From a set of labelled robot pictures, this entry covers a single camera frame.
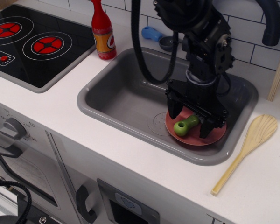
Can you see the wooden spoon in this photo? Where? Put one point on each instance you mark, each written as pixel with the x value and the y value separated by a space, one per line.
pixel 260 130

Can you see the black toy faucet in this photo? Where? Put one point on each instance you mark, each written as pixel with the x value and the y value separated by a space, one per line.
pixel 271 25

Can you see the red toy sauce bottle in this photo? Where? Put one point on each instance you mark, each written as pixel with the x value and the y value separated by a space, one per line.
pixel 103 32

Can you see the grey dishwasher control panel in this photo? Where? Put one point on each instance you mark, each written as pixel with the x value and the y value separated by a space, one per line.
pixel 123 209

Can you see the green handled black spatula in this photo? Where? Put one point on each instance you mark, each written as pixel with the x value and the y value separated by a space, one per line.
pixel 181 128

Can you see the blue handled grey ladle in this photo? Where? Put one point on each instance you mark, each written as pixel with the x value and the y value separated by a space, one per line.
pixel 165 42

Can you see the grey oven knob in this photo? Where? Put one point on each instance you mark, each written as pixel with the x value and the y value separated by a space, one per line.
pixel 13 129

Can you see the pink round plate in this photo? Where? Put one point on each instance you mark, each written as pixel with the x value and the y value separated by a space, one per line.
pixel 193 135

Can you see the grey plastic sink basin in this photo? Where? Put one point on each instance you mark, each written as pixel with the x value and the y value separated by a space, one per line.
pixel 121 97

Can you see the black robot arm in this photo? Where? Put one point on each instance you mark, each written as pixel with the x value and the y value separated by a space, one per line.
pixel 198 71

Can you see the grey oven door handle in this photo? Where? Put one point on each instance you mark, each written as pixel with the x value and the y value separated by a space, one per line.
pixel 8 149

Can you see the black toy stove top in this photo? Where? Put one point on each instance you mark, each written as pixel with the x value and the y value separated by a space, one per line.
pixel 38 49

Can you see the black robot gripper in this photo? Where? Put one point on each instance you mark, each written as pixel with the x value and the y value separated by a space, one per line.
pixel 200 100

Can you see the dark grey cabinet handle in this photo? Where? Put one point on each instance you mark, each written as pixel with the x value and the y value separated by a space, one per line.
pixel 81 195

